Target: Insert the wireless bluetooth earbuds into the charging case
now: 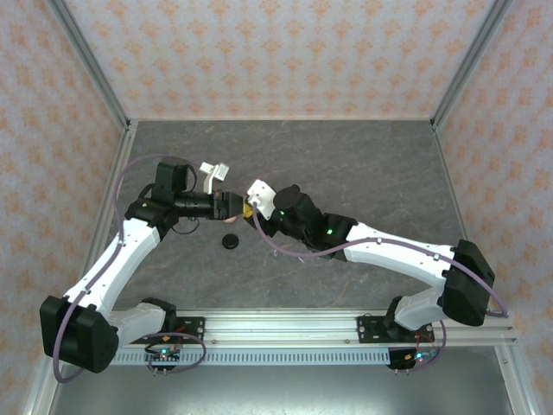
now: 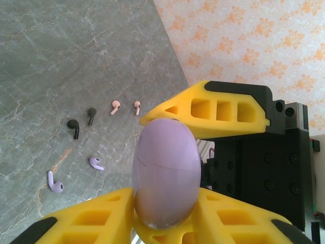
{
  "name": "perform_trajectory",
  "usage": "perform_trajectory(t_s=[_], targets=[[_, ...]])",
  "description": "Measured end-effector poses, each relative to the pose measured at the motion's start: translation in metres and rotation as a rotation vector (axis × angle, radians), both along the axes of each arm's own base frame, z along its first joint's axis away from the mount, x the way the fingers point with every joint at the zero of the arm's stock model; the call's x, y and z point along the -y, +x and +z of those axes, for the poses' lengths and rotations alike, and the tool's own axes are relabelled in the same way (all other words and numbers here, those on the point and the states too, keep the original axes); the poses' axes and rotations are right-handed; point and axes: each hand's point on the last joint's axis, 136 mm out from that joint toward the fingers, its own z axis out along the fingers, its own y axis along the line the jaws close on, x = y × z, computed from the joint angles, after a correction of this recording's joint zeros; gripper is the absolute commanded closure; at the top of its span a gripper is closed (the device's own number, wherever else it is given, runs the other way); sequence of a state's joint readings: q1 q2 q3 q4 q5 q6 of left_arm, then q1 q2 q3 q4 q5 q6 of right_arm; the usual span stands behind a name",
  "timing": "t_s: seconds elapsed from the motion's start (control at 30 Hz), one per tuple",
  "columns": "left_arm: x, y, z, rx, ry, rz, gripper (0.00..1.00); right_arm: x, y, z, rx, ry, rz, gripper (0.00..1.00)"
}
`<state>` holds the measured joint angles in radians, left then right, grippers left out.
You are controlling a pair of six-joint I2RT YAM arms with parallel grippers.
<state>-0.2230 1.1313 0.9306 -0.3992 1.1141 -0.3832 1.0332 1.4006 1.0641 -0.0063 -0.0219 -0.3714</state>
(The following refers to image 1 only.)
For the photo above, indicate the grey sheet metal panel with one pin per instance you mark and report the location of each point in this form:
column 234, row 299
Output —
column 281, row 393

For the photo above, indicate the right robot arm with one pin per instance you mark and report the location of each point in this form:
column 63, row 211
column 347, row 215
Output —
column 402, row 255

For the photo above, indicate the aluminium floor rail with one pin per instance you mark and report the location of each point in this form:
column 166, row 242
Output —
column 123, row 151
column 449, row 173

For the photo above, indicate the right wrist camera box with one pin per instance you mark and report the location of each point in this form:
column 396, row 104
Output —
column 261, row 194

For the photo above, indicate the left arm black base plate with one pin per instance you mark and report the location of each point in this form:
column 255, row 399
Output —
column 192, row 328

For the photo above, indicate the aluminium frame beam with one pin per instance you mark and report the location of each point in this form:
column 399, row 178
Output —
column 514, row 380
column 34, row 397

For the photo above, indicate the aluminium frame post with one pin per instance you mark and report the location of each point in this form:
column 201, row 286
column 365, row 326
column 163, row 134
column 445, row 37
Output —
column 468, row 60
column 90, row 60

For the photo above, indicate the aluminium mounting rail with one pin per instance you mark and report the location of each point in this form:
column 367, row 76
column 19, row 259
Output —
column 281, row 328

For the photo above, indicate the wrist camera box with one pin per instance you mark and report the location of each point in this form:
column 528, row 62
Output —
column 220, row 172
column 261, row 194

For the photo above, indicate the round black earbud case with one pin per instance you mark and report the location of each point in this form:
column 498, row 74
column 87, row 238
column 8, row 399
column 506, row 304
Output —
column 230, row 241

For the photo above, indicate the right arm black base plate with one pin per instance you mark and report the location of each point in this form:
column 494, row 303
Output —
column 371, row 330

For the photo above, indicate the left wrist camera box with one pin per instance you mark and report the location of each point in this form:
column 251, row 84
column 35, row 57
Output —
column 220, row 172

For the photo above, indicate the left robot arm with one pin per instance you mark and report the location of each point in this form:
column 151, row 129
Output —
column 112, row 263

